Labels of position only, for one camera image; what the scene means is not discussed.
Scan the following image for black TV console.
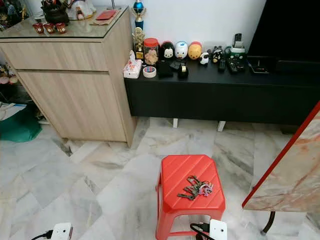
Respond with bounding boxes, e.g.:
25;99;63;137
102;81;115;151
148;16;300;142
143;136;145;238
124;53;320;127

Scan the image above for green bag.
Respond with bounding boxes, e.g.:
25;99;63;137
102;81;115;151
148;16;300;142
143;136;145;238
0;102;42;144

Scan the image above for black pouch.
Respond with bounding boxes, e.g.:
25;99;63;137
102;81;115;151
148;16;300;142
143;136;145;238
157;60;175;79

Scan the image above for gold trophy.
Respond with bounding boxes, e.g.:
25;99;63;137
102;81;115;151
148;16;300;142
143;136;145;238
132;27;146;60

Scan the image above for blue trophy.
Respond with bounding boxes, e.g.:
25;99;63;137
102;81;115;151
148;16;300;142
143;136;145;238
132;0;146;30

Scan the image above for dark ornament pot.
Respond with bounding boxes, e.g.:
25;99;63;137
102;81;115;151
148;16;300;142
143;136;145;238
40;0;71;25

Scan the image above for clear jar with red lid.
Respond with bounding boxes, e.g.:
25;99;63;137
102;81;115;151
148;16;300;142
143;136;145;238
143;38;160;66

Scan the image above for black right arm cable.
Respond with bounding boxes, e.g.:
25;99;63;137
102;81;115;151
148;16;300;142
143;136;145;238
190;223;212;239

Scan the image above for white plush toy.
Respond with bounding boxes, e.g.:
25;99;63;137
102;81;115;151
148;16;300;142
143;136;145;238
175;41;189;61

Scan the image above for pink tissue box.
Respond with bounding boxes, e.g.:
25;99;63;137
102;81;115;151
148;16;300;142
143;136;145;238
123;50;143;80

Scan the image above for black remote control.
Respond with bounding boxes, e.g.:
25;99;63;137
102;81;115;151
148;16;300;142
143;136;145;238
217;57;227;73

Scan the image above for marble-pattern table with red edge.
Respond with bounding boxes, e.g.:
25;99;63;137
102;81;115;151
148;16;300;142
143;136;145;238
242;100;320;213

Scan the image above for pink toy figures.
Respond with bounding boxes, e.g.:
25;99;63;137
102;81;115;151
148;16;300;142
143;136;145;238
0;63;18;86

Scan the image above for small dark figure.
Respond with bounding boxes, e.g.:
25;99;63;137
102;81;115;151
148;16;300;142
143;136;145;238
211;46;224;64

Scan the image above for small black-white figure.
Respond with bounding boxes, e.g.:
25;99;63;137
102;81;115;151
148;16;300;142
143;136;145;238
199;51;211;66

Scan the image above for yellow bear plush toy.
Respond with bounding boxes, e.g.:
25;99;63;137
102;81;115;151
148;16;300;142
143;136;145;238
188;41;203;61

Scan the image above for bunch of keys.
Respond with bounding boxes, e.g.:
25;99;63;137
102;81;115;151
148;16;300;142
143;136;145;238
177;175;214;201

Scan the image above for black television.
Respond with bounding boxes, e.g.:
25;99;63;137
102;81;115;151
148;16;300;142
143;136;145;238
247;0;320;76

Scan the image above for white tape roll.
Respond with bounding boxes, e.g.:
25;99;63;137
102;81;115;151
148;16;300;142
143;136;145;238
142;66;157;79

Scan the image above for light wooden cabinet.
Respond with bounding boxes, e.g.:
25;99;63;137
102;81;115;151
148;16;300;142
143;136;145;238
0;5;137;148

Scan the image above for white figurine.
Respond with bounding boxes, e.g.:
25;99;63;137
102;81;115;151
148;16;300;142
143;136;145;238
70;0;97;21

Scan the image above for cordless phone on base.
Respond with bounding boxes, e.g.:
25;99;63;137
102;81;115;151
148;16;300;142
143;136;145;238
231;33;247;53

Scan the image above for black tape dispenser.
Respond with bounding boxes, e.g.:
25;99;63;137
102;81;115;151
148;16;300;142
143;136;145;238
177;62;190;80

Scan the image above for red plastic stool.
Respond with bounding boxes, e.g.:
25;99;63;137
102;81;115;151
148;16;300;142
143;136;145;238
155;154;227;240

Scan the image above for black mouse plush toy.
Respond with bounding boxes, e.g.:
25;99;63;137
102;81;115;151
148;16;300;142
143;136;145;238
160;41;176;62

